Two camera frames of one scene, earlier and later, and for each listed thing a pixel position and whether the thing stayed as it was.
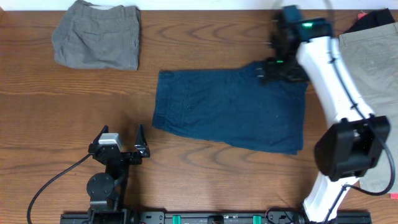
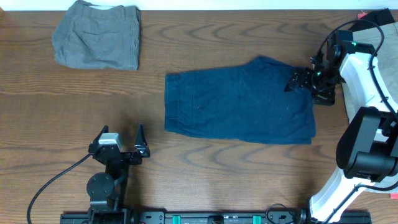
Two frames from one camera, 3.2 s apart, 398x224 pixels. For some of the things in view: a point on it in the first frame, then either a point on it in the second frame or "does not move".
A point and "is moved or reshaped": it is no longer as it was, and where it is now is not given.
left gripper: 125,154 does not move
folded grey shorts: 99,37 does not move
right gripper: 268,70 -> 305,78
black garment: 374,18 does not move
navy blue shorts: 233,106 is moved or reshaped
